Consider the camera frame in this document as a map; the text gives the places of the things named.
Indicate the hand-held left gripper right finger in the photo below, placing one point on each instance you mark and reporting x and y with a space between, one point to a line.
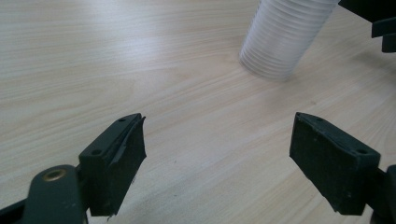
330 168

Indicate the stack of clear plastic cups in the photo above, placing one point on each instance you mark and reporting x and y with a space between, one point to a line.
280 37

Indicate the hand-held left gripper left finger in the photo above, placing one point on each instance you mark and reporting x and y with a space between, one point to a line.
106 174

